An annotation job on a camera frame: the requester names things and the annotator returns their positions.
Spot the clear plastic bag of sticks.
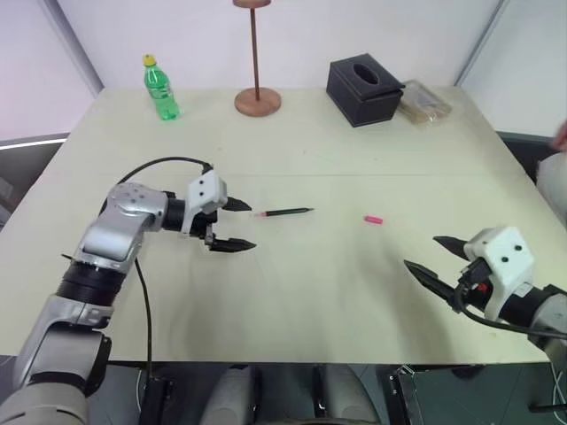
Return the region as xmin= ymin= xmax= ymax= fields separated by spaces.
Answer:
xmin=397 ymin=80 xmax=454 ymax=128

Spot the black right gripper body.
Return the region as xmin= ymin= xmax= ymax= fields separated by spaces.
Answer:
xmin=447 ymin=256 xmax=492 ymax=314

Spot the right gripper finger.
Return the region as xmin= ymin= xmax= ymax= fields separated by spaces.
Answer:
xmin=403 ymin=259 xmax=458 ymax=303
xmin=432 ymin=235 xmax=470 ymax=260

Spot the person's white garment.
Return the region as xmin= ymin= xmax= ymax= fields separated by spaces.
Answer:
xmin=536 ymin=151 xmax=567 ymax=214

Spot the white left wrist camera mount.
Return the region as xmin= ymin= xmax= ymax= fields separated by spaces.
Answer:
xmin=179 ymin=171 xmax=229 ymax=236

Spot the person's bare hand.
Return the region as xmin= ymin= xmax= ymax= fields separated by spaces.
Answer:
xmin=553 ymin=118 xmax=567 ymax=154

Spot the green plastic bottle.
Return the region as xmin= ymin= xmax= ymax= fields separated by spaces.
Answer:
xmin=142 ymin=53 xmax=182 ymax=122

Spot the black leather tissue box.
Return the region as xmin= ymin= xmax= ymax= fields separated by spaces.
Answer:
xmin=325 ymin=52 xmax=407 ymax=129

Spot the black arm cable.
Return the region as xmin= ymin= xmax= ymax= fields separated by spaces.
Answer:
xmin=454 ymin=285 xmax=567 ymax=341
xmin=99 ymin=156 xmax=214 ymax=383

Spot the grey rounded shape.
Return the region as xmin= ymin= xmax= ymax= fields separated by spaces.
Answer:
xmin=204 ymin=364 xmax=263 ymax=425

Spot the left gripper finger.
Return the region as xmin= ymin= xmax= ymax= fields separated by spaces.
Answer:
xmin=222 ymin=197 xmax=253 ymax=213
xmin=206 ymin=236 xmax=259 ymax=254

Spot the brown wooden stand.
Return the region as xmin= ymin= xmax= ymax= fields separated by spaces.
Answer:
xmin=231 ymin=0 xmax=283 ymax=118

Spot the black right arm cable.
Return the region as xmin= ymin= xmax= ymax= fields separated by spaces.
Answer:
xmin=454 ymin=285 xmax=567 ymax=341

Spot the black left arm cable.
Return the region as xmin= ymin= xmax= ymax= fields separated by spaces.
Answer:
xmin=99 ymin=156 xmax=214 ymax=383

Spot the black pencil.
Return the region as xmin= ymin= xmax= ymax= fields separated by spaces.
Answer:
xmin=253 ymin=206 xmax=316 ymax=219

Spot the black table frame bracket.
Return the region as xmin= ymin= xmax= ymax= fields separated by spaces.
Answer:
xmin=139 ymin=375 xmax=175 ymax=425
xmin=387 ymin=364 xmax=420 ymax=425

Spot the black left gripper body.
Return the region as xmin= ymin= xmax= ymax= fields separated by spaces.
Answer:
xmin=187 ymin=209 xmax=221 ymax=251

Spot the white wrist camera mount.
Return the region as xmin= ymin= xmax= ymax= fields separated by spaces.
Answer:
xmin=179 ymin=171 xmax=229 ymax=236
xmin=463 ymin=226 xmax=537 ymax=322

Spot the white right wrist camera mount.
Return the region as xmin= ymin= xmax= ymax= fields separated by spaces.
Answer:
xmin=463 ymin=226 xmax=537 ymax=322

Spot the grey wall frame post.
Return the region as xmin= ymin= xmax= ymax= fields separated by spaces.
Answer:
xmin=43 ymin=0 xmax=106 ymax=97
xmin=452 ymin=0 xmax=511 ymax=88

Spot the thin white cable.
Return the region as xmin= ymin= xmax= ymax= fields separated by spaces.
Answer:
xmin=550 ymin=366 xmax=567 ymax=418

